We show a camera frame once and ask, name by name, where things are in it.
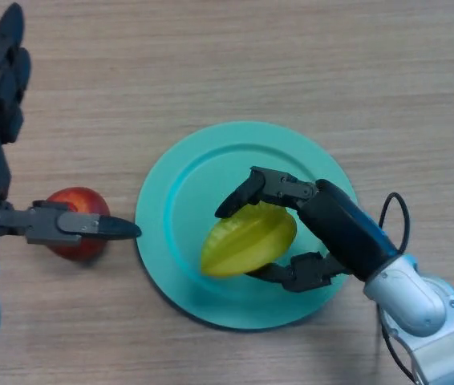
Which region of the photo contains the yellow starfruit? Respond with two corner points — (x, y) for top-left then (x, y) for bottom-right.
(199, 200), (297, 278)

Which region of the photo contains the red apple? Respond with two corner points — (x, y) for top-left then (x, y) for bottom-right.
(45, 187), (111, 261)

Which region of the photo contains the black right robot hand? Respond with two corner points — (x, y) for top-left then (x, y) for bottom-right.
(214, 165), (407, 293)

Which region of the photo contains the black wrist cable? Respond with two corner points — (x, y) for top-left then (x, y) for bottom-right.
(377, 192), (417, 383)

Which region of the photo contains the green round plate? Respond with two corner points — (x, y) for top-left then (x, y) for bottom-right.
(134, 120), (360, 330)

